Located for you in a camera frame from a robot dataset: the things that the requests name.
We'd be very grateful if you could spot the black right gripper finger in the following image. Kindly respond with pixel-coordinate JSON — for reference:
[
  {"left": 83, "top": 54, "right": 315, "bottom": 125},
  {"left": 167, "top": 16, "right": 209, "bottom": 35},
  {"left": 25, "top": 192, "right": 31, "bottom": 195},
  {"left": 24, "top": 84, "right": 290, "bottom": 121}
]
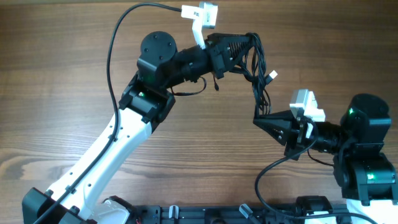
[
  {"left": 255, "top": 110, "right": 294, "bottom": 120},
  {"left": 253, "top": 119, "right": 292, "bottom": 146}
]

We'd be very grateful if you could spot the black cable bundle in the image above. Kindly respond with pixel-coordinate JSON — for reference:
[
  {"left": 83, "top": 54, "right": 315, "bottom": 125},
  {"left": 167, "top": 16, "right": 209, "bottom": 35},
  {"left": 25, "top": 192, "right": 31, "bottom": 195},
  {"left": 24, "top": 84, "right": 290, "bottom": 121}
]
[{"left": 213, "top": 32, "right": 279, "bottom": 118}]

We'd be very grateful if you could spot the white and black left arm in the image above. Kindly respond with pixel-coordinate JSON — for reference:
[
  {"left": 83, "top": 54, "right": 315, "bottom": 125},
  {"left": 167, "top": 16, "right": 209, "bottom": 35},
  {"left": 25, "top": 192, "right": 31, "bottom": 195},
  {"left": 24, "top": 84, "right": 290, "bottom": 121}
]
[{"left": 22, "top": 31, "right": 254, "bottom": 223}]

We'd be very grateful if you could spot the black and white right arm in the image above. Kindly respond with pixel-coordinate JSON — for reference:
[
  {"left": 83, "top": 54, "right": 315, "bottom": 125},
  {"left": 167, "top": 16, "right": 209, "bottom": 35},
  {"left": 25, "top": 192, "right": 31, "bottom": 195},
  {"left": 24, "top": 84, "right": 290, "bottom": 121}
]
[{"left": 239, "top": 90, "right": 397, "bottom": 223}]

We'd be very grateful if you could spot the black right camera cable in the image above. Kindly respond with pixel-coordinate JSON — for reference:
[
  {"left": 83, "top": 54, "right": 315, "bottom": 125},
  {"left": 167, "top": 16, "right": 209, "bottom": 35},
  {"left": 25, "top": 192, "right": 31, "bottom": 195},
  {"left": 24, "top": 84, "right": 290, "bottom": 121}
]
[{"left": 254, "top": 119, "right": 379, "bottom": 224}]

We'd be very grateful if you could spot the black camera cable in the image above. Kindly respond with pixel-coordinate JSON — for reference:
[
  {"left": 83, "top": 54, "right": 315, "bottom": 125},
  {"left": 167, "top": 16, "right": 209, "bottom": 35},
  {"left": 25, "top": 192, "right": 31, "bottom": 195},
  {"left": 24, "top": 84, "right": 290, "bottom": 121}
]
[
  {"left": 32, "top": 2, "right": 183, "bottom": 224},
  {"left": 254, "top": 119, "right": 379, "bottom": 224}
]

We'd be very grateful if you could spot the black left camera cable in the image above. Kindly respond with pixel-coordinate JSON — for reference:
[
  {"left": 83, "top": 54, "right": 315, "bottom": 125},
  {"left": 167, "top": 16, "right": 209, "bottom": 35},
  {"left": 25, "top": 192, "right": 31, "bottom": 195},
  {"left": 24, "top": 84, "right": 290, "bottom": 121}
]
[{"left": 32, "top": 2, "right": 183, "bottom": 224}]

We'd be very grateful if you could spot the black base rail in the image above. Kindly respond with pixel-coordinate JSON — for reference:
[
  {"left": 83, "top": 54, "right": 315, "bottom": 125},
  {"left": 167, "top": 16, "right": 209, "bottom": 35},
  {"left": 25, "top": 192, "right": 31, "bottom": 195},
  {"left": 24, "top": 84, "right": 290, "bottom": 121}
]
[{"left": 132, "top": 205, "right": 352, "bottom": 224}]

